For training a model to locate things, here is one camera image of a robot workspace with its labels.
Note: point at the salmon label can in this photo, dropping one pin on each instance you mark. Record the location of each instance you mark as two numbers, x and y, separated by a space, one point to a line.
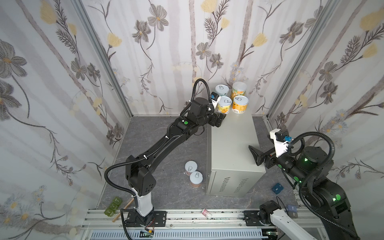
196 179

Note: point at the green orange peach can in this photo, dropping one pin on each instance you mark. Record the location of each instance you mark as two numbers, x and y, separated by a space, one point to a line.
238 88

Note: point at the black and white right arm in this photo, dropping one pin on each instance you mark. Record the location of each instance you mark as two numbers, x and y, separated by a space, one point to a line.
307 159

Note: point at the grey metal cabinet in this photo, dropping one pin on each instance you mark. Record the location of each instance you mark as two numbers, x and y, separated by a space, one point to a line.
231 168

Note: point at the small pink bottle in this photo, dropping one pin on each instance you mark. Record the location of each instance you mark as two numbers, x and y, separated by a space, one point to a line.
207 214

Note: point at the yellow label can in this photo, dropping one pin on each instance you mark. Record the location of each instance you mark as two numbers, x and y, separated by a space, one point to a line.
224 105
240 104

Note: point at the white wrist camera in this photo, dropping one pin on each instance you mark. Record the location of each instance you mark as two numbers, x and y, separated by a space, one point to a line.
215 98
281 140

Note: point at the green block toy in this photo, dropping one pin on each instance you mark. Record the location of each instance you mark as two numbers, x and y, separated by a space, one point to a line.
113 206

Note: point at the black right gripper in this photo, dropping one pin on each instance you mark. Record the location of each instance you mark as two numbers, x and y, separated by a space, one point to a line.
268 160

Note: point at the pink label can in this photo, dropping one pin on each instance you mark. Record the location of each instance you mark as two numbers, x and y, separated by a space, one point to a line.
190 167

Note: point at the blue square block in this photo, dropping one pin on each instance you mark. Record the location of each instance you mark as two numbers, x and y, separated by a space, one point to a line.
277 188

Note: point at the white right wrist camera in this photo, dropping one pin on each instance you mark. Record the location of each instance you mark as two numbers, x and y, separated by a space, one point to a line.
281 140

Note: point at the white blue label can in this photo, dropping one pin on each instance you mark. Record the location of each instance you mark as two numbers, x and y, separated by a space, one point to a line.
222 90

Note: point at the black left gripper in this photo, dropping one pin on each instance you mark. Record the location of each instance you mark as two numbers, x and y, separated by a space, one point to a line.
217 119

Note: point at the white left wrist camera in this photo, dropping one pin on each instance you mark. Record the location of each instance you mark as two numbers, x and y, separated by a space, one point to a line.
215 98

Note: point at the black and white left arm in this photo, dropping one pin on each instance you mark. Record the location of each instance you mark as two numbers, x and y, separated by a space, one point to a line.
199 112

